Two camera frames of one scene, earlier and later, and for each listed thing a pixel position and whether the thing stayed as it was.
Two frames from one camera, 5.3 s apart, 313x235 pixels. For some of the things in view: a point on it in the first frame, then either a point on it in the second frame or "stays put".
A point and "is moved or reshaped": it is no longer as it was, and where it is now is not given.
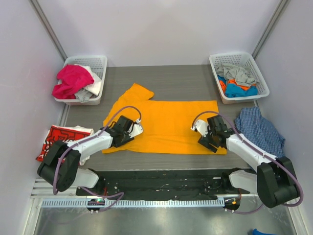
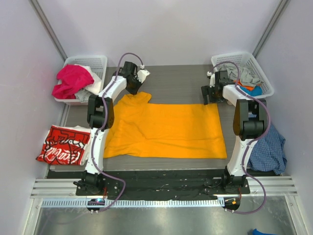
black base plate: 127,184 stays put
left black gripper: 125,136 → 133,82
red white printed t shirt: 67,134 stays put
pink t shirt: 73,78 stays put
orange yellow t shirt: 166,125 is moved or reshaped
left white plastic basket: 99,63 stays put
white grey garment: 84,95 stays put
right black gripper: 208,141 → 209,91
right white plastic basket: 241,59 stays put
